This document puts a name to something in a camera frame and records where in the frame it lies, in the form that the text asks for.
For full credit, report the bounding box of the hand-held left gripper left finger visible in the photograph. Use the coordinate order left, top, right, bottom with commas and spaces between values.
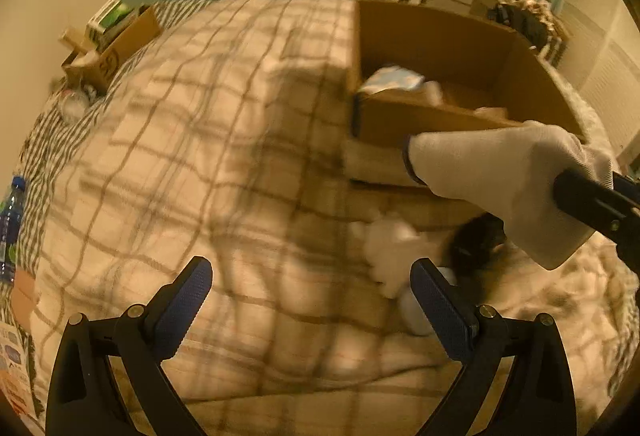
47, 256, 213, 436

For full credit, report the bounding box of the printed colourful packet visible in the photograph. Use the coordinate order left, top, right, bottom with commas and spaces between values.
0, 320, 33, 419

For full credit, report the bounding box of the beige plaid blanket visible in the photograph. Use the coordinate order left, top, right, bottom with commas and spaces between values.
30, 0, 616, 436

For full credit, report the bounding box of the black cloth item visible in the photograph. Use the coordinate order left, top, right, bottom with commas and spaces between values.
449, 213, 507, 278

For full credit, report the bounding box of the small cardboard box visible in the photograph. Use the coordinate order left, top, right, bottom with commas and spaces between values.
61, 5, 162, 93

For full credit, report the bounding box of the grey striped bedsheet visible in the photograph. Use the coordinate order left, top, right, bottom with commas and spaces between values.
15, 0, 216, 277

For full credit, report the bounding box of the clear plastic bag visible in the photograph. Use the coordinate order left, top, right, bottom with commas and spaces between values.
52, 84, 103, 119

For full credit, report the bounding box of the green and white carton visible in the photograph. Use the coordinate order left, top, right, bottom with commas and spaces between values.
86, 0, 132, 44

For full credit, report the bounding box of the blue water bottle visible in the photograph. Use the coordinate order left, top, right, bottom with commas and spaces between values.
0, 175, 27, 284

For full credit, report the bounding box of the large cardboard box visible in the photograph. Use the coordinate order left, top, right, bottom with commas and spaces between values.
345, 0, 588, 189

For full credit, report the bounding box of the person's right hand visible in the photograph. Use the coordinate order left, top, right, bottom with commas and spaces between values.
401, 120, 615, 270

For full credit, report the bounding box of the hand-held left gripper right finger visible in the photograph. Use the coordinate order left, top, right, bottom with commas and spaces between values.
410, 257, 577, 436

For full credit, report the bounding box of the white fluffy sock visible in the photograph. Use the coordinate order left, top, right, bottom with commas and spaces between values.
350, 210, 427, 299

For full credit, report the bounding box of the white fluffy blanket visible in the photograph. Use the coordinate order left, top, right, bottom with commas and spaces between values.
540, 61, 640, 417

